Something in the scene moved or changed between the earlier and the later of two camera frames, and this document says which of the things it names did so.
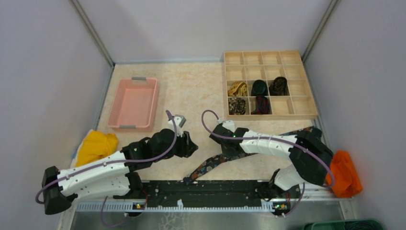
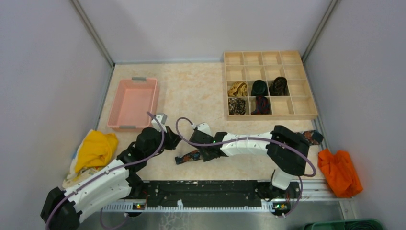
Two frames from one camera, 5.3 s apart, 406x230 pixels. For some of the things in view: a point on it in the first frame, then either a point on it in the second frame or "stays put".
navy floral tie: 197,171 → 310,137
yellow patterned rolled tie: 238,88 stays put
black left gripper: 187,147 → 173,138
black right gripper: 225,153 → 207,157
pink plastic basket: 134,104 stays put
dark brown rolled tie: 279,87 stays put
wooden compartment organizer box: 274,84 stays put
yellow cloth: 95,144 stays put
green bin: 345,224 stays put
